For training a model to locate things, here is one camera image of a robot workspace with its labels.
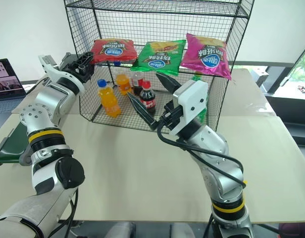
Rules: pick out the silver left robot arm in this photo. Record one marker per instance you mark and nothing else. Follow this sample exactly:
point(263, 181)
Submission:
point(47, 99)

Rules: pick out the cola bottle red cap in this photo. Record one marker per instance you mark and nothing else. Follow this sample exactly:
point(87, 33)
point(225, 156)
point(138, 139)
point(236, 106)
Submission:
point(147, 98)
point(137, 85)

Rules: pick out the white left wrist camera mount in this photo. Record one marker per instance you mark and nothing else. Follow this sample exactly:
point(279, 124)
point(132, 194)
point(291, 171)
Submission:
point(50, 66)

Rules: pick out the orange soda bottle blue cap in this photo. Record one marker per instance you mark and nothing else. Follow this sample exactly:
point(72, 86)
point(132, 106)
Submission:
point(109, 100)
point(123, 84)

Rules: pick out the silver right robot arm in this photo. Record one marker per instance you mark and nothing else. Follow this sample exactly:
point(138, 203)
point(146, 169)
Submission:
point(212, 148)

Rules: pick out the red chip bag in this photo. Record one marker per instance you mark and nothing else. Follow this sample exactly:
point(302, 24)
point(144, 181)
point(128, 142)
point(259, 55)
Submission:
point(113, 50)

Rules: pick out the green soda bottle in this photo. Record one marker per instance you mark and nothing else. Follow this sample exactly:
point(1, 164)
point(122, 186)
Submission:
point(201, 114)

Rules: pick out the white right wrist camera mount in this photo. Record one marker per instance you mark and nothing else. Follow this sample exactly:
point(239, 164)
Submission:
point(192, 99)

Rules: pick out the grey rounded shape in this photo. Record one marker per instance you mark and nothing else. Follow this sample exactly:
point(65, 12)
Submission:
point(119, 230)

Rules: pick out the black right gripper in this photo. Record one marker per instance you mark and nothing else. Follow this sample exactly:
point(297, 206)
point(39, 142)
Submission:
point(171, 114)

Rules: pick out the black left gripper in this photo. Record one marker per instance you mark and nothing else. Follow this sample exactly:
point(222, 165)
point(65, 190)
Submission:
point(80, 70)

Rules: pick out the open laptop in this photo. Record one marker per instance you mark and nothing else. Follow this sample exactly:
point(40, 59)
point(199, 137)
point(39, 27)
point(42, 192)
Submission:
point(6, 84)

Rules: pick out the dark red rounded shape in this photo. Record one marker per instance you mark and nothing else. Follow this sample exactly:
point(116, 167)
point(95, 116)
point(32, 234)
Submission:
point(293, 230)

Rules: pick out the green chip bag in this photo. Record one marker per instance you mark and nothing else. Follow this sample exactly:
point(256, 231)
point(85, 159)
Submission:
point(158, 58)

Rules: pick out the pink chip bag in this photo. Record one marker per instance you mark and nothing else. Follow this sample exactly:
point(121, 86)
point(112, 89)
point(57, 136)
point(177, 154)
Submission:
point(208, 55)

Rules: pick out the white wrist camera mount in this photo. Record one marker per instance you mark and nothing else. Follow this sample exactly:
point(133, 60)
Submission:
point(192, 99)
point(50, 66)

